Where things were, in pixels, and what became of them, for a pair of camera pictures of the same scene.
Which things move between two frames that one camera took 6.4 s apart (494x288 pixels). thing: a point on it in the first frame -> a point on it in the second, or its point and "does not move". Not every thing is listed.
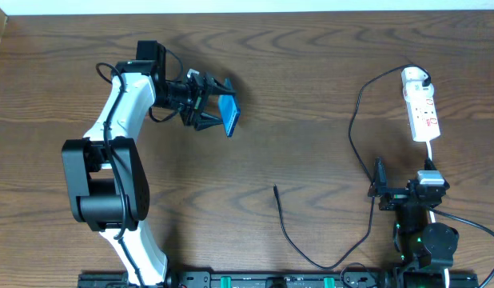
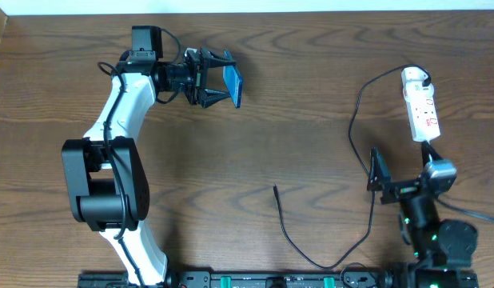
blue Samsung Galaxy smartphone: [230, 112] -> [233, 82]
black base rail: [344, 279] does not move
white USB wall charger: [412, 78] does not move
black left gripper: [200, 101] -> [194, 76]
